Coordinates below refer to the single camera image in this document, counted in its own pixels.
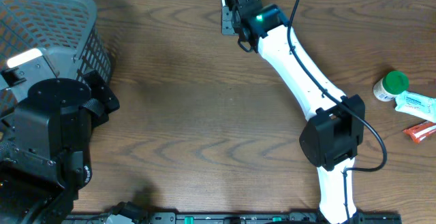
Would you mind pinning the white wet wipes pack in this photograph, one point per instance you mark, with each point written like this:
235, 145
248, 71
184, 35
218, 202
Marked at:
416, 105

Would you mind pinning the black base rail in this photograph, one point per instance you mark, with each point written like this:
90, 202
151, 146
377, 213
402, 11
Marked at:
173, 218

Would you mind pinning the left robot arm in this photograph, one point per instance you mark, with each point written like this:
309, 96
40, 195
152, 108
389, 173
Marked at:
45, 152

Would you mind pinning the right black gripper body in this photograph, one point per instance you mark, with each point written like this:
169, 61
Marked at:
229, 21

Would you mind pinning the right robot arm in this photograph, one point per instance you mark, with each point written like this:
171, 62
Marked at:
331, 135

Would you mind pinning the red orange snack bag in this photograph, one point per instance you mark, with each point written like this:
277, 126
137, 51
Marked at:
421, 131

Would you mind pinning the green lid jar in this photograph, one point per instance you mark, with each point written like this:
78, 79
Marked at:
390, 86

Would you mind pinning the grey plastic mesh basket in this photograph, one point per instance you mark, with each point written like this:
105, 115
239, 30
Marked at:
65, 30

